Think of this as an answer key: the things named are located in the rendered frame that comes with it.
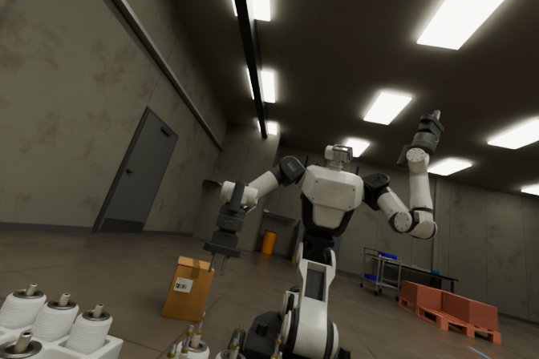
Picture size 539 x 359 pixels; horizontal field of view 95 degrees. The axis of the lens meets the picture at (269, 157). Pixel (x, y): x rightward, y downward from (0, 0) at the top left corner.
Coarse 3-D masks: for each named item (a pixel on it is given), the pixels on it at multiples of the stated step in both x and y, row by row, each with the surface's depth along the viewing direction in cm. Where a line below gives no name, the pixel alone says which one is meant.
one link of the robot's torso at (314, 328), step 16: (304, 272) 105; (320, 272) 110; (304, 288) 99; (320, 288) 105; (304, 304) 95; (320, 304) 95; (304, 320) 90; (320, 320) 91; (288, 336) 88; (304, 336) 87; (320, 336) 87; (304, 352) 86; (320, 352) 85
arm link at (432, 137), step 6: (426, 114) 103; (420, 120) 105; (426, 120) 103; (432, 120) 101; (438, 120) 103; (420, 126) 105; (426, 126) 102; (432, 126) 102; (438, 126) 103; (420, 132) 103; (426, 132) 101; (432, 132) 101; (438, 132) 104; (414, 138) 105; (420, 138) 101; (426, 138) 100; (432, 138) 100; (438, 138) 101
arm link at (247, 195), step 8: (232, 184) 84; (240, 184) 80; (232, 192) 83; (240, 192) 80; (248, 192) 84; (256, 192) 84; (232, 200) 79; (240, 200) 79; (248, 200) 83; (224, 208) 81; (232, 208) 78; (240, 208) 82; (240, 216) 81
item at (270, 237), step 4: (268, 232) 830; (272, 232) 829; (276, 232) 837; (264, 236) 836; (268, 236) 826; (272, 236) 826; (276, 236) 840; (264, 240) 828; (268, 240) 822; (272, 240) 824; (264, 244) 823; (268, 244) 818; (272, 244) 823; (264, 248) 818; (268, 248) 816; (272, 248) 824; (264, 252) 813; (268, 252) 813
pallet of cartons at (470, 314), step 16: (416, 288) 394; (432, 288) 396; (400, 304) 429; (416, 304) 385; (432, 304) 384; (448, 304) 375; (464, 304) 345; (480, 304) 336; (448, 320) 333; (464, 320) 338; (480, 320) 331; (496, 320) 330; (480, 336) 340; (496, 336) 322
